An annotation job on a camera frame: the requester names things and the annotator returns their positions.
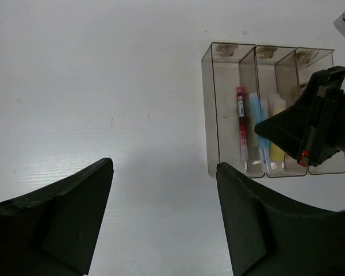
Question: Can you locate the pink blue pen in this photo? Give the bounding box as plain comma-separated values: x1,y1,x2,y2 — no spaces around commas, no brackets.
236,87,248,171

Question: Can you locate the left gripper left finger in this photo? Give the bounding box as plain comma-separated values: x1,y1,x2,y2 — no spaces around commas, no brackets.
0,158,114,275

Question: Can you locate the right clear plastic container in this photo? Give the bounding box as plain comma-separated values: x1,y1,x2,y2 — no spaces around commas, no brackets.
275,48,345,175

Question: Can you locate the left clear plastic container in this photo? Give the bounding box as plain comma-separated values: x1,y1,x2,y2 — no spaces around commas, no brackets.
201,42,261,178

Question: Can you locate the yellow highlighter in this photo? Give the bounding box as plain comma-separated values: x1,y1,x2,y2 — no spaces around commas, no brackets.
269,94,286,170

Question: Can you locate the middle clear plastic container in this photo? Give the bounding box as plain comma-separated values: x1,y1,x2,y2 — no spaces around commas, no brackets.
239,45,307,178

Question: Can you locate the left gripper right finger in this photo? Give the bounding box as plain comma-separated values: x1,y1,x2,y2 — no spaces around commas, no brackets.
216,163,345,275

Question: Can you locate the light blue highlighter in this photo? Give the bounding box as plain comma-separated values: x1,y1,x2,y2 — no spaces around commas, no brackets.
250,93,269,148

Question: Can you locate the clear plastic container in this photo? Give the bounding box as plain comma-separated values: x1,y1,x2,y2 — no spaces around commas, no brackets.
275,48,345,175
239,45,307,178
201,42,261,178

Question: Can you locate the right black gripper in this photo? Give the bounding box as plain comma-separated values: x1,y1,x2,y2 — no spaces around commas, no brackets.
255,66,345,167

